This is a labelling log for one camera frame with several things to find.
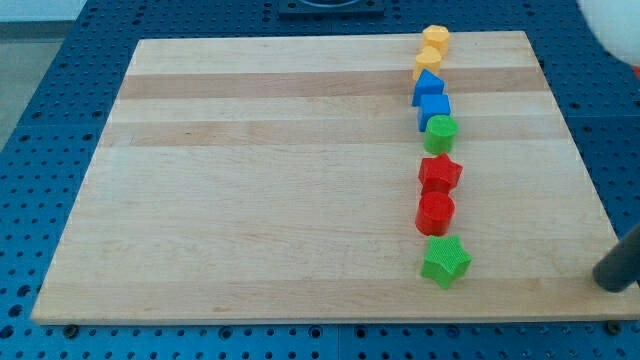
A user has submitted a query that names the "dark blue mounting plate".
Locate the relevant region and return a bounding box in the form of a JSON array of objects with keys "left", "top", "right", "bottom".
[{"left": 277, "top": 0, "right": 385, "bottom": 18}]

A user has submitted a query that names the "green cylinder block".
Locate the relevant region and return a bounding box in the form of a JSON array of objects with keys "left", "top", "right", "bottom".
[{"left": 423, "top": 115, "right": 459, "bottom": 155}]

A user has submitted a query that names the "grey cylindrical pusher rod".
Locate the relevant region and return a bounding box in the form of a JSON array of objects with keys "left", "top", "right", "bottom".
[{"left": 592, "top": 225, "right": 639, "bottom": 293}]

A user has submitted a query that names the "wooden board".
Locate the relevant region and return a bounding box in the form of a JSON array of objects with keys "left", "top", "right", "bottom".
[{"left": 31, "top": 31, "right": 639, "bottom": 325}]

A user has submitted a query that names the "red star block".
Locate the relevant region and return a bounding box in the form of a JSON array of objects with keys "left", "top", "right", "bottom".
[{"left": 418, "top": 153, "right": 463, "bottom": 195}]

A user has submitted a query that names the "red cylinder block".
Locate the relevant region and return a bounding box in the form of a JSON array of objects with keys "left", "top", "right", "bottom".
[{"left": 415, "top": 192, "right": 455, "bottom": 236}]

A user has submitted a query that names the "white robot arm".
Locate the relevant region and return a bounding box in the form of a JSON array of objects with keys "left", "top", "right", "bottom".
[{"left": 577, "top": 0, "right": 639, "bottom": 67}]

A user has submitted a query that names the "yellow hexagon block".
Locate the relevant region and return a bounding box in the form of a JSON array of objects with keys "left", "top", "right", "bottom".
[{"left": 421, "top": 25, "right": 451, "bottom": 56}]

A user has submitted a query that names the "green star block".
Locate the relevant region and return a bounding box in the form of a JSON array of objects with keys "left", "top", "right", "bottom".
[{"left": 420, "top": 235, "right": 472, "bottom": 289}]

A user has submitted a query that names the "blue triangle block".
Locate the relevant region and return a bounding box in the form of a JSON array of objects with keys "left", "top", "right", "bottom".
[{"left": 411, "top": 69, "right": 446, "bottom": 107}]

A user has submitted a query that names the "yellow heart block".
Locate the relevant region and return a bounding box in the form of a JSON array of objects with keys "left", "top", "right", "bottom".
[{"left": 412, "top": 46, "right": 442, "bottom": 81}]

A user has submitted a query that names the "blue cube block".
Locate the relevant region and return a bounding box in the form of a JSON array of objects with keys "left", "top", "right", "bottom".
[{"left": 417, "top": 94, "right": 451, "bottom": 132}]

